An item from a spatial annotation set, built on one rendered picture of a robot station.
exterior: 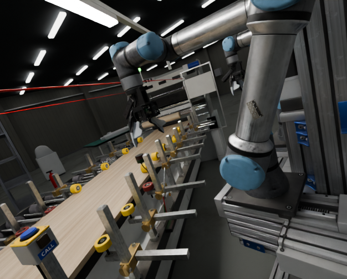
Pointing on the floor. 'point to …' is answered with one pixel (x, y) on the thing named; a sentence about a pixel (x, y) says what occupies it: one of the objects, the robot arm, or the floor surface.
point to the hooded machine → (49, 161)
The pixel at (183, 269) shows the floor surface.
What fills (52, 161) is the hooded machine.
